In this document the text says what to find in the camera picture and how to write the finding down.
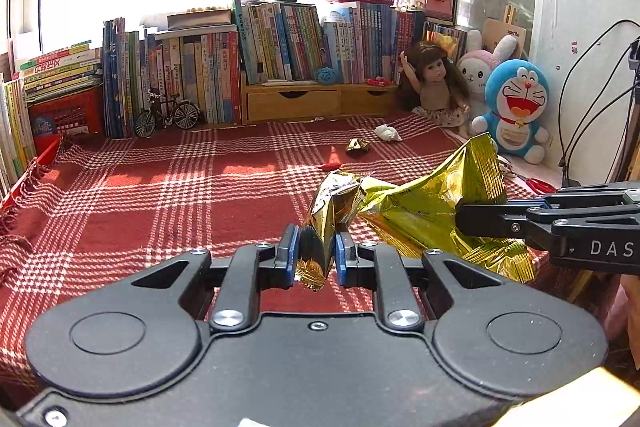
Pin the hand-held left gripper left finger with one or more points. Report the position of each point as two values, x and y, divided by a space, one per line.
291 252

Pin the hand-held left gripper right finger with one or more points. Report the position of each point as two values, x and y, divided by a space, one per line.
342 257

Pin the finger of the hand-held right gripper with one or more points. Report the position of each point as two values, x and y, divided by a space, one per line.
585 198
485 221

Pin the large gold snack bag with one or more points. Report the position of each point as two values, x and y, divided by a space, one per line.
425 207

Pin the row of thin picture books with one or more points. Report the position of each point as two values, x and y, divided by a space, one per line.
442 34

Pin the row of pale-spined books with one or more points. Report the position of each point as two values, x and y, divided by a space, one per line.
200 72

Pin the long row of slanted books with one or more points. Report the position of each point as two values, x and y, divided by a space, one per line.
290 42

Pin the stack of flat books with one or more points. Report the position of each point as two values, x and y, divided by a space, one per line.
60 69

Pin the row of thin yellow books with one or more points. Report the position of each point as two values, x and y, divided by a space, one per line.
12 132

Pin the red pen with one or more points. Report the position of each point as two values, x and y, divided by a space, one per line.
330 165

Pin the crumpled gold wrapper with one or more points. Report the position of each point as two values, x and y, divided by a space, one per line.
357 146

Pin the blue cat plush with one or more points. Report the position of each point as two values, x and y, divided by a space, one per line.
515 107

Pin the crumpled white tissue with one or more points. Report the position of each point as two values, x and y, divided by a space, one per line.
387 133

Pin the long-haired doll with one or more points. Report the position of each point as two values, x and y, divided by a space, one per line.
435 82

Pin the wooden drawer organizer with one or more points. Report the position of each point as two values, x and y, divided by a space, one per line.
310 99

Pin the pink white rabbit plush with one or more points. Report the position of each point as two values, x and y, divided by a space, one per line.
477 67

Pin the red plaid blanket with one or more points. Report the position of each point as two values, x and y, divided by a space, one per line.
150 187

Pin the red crochet piece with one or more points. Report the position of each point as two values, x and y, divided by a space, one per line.
377 81

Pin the blue yarn ball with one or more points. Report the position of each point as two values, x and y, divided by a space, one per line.
326 75

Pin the cardboard box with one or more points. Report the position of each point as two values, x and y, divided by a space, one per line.
505 32

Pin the small dark bottle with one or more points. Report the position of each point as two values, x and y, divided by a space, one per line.
259 69

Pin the miniature black bicycle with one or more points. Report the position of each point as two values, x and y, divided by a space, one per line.
165 114

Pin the flat grey book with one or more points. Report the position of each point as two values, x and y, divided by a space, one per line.
200 21

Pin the red plastic crate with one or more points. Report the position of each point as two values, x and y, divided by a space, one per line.
65 112

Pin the red plastic tray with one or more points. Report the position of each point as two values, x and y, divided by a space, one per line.
30 167

